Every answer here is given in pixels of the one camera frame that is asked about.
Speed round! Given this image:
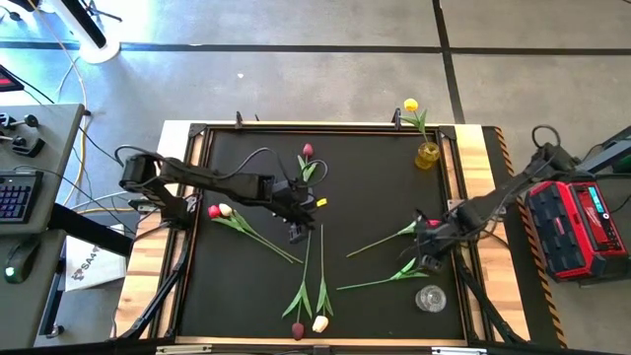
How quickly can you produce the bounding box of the black metal beam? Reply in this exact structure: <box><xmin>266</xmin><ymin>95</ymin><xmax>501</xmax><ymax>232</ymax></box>
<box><xmin>48</xmin><ymin>204</ymin><xmax>134</xmax><ymax>257</ymax></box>

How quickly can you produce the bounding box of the black metal table frame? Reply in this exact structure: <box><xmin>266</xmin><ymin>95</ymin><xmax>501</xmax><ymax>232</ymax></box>
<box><xmin>147</xmin><ymin>121</ymin><xmax>526</xmax><ymax>346</ymax></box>

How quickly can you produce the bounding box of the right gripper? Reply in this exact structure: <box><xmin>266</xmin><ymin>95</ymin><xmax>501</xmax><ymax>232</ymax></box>
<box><xmin>399</xmin><ymin>216</ymin><xmax>460</xmax><ymax>274</ymax></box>

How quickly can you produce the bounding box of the black table mat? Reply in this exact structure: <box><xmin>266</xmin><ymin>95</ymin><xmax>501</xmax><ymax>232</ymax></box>
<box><xmin>177</xmin><ymin>128</ymin><xmax>465</xmax><ymax>340</ymax></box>

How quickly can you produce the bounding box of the black computer mouse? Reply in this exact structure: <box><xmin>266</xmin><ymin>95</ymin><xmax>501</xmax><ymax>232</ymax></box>
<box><xmin>3</xmin><ymin>236</ymin><xmax>41</xmax><ymax>285</ymax></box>

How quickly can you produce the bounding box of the yellow artificial tulip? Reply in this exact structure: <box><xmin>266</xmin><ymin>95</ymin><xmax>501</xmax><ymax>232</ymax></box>
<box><xmin>336</xmin><ymin>257</ymin><xmax>430</xmax><ymax>291</ymax></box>
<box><xmin>399</xmin><ymin>97</ymin><xmax>430</xmax><ymax>147</ymax></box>

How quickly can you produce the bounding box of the red artificial tulip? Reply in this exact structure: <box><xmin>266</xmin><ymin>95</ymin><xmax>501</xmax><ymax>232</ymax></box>
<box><xmin>207</xmin><ymin>204</ymin><xmax>296</xmax><ymax>264</ymax></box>
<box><xmin>345</xmin><ymin>218</ymin><xmax>443</xmax><ymax>259</ymax></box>

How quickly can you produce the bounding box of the dark monitor screen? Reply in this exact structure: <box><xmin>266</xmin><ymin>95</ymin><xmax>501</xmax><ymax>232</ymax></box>
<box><xmin>0</xmin><ymin>63</ymin><xmax>25</xmax><ymax>94</ymax></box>

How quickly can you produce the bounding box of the dark maroon artificial tulip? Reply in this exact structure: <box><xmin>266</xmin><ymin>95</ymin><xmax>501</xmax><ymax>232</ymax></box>
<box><xmin>281</xmin><ymin>230</ymin><xmax>314</xmax><ymax>341</ymax></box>
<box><xmin>297</xmin><ymin>142</ymin><xmax>320</xmax><ymax>184</ymax></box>

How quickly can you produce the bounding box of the grey equipment case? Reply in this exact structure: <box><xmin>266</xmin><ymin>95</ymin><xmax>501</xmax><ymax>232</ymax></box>
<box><xmin>571</xmin><ymin>125</ymin><xmax>631</xmax><ymax>175</ymax></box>

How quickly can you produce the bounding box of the black knob lever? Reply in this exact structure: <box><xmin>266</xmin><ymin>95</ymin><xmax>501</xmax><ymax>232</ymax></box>
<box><xmin>0</xmin><ymin>111</ymin><xmax>40</xmax><ymax>132</ymax></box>

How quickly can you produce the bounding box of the clear glass vase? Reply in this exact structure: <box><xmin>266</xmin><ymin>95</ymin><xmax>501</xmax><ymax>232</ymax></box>
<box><xmin>414</xmin><ymin>284</ymin><xmax>448</xmax><ymax>314</ymax></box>

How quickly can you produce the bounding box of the black panel with hazard stripes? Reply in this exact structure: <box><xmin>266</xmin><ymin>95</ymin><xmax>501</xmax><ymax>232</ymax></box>
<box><xmin>482</xmin><ymin>125</ymin><xmax>568</xmax><ymax>349</ymax></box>

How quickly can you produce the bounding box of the yellow floor cable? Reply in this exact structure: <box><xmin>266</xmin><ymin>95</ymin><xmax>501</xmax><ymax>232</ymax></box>
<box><xmin>27</xmin><ymin>0</ymin><xmax>90</xmax><ymax>208</ymax></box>

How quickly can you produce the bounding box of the black computer keyboard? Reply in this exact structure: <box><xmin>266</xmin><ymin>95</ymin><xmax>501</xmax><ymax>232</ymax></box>
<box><xmin>0</xmin><ymin>170</ymin><xmax>44</xmax><ymax>224</ymax></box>

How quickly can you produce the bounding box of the amber glass vase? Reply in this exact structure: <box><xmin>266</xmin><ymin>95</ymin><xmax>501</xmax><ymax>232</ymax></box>
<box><xmin>414</xmin><ymin>141</ymin><xmax>442</xmax><ymax>171</ymax></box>

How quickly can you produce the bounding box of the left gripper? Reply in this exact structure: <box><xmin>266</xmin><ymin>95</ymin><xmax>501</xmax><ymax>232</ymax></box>
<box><xmin>272</xmin><ymin>177</ymin><xmax>321</xmax><ymax>247</ymax></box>

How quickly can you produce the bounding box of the grey desk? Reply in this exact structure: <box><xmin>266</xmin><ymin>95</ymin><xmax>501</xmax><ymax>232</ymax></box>
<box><xmin>0</xmin><ymin>103</ymin><xmax>86</xmax><ymax>236</ymax></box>
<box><xmin>0</xmin><ymin>229</ymin><xmax>68</xmax><ymax>351</ymax></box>

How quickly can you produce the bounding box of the black desk clamp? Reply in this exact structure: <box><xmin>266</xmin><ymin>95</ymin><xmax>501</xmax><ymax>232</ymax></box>
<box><xmin>12</xmin><ymin>136</ymin><xmax>46</xmax><ymax>158</ymax></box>

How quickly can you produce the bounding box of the red portable power station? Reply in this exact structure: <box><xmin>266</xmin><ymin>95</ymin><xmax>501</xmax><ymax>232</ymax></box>
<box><xmin>525</xmin><ymin>179</ymin><xmax>631</xmax><ymax>286</ymax></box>

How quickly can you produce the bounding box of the white pedestal stand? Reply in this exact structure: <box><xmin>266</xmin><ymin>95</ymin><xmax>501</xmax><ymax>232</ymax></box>
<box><xmin>51</xmin><ymin>0</ymin><xmax>122</xmax><ymax>64</ymax></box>

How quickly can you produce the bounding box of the cream artificial tulip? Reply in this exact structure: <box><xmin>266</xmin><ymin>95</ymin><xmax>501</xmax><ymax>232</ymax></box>
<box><xmin>219</xmin><ymin>202</ymin><xmax>305</xmax><ymax>264</ymax></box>
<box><xmin>312</xmin><ymin>224</ymin><xmax>335</xmax><ymax>334</ymax></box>

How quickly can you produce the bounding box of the silver metal bracket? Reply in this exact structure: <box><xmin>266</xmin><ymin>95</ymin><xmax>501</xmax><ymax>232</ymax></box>
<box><xmin>431</xmin><ymin>346</ymin><xmax>489</xmax><ymax>355</ymax></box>
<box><xmin>155</xmin><ymin>344</ymin><xmax>213</xmax><ymax>355</ymax></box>

